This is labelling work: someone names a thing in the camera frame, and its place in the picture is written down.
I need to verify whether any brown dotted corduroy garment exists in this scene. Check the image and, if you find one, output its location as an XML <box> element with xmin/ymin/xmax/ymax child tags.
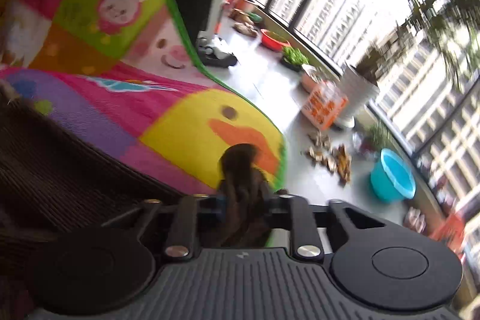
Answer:
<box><xmin>0</xmin><ymin>79</ymin><xmax>275</xmax><ymax>320</ymax></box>

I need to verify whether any dried peel pile on floor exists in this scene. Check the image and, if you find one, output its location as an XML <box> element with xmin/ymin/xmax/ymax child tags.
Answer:
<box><xmin>304</xmin><ymin>131</ymin><xmax>352</xmax><ymax>185</ymax></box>

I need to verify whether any orange printed cardboard box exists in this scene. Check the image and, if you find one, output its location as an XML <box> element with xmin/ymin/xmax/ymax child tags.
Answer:
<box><xmin>301</xmin><ymin>81</ymin><xmax>348</xmax><ymax>131</ymax></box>

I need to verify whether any blue plastic basin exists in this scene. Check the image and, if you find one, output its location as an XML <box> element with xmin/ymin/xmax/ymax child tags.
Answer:
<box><xmin>370</xmin><ymin>149</ymin><xmax>416</xmax><ymax>203</ymax></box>

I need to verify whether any white ribbed plant pot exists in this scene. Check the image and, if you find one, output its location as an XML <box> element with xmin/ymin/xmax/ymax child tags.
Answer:
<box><xmin>334</xmin><ymin>65</ymin><xmax>379</xmax><ymax>129</ymax></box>

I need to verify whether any green plant in tray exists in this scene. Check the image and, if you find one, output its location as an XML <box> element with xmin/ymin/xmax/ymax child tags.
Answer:
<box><xmin>280</xmin><ymin>46</ymin><xmax>308</xmax><ymax>72</ymax></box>

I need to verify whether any red plastic basin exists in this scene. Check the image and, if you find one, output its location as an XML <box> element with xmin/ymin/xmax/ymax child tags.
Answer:
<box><xmin>260</xmin><ymin>29</ymin><xmax>290</xmax><ymax>52</ymax></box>

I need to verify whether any colourful cartoon play mat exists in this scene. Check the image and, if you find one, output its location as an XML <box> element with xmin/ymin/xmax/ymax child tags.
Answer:
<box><xmin>1</xmin><ymin>0</ymin><xmax>285</xmax><ymax>194</ymax></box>

